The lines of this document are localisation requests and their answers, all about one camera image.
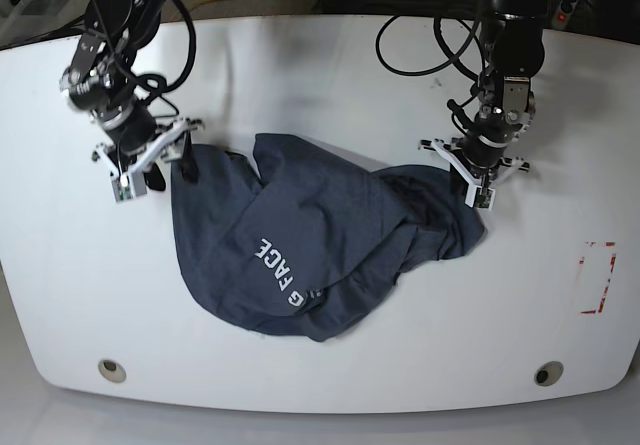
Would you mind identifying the table grommet hole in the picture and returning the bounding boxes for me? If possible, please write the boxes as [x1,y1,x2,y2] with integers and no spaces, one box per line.
[98,359,126,383]
[534,361,564,387]

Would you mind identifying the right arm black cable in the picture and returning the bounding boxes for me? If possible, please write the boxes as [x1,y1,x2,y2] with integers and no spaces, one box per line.
[124,0,197,116]

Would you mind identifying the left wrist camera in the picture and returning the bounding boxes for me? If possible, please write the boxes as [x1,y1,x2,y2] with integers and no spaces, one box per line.
[465,184,495,210]

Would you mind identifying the red tape marking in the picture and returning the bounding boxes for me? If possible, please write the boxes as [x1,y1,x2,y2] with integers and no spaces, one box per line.
[575,241,617,315]

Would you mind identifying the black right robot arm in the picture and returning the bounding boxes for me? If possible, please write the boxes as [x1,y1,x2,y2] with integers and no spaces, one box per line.
[60,0,202,202]

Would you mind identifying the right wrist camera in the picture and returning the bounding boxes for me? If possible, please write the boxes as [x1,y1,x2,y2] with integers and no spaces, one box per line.
[111,173,147,203]

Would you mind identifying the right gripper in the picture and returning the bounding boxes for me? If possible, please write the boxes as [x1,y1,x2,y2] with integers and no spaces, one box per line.
[92,99,202,192]

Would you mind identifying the left table grommet hole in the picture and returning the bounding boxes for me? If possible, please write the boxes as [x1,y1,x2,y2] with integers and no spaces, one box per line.
[98,359,126,383]

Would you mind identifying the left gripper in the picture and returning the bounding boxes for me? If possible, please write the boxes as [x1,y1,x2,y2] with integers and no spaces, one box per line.
[419,114,531,190]

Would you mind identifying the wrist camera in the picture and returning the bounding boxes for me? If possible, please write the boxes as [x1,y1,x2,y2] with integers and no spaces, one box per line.
[111,173,147,203]
[465,184,495,210]

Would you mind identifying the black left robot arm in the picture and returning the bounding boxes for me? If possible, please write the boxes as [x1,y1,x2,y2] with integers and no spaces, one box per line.
[446,0,548,187]

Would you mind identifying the right table grommet hole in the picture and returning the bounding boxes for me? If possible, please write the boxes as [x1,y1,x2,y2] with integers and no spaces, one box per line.
[534,361,564,387]

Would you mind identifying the dark blue T-shirt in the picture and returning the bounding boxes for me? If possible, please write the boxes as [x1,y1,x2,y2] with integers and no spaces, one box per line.
[171,133,485,342]

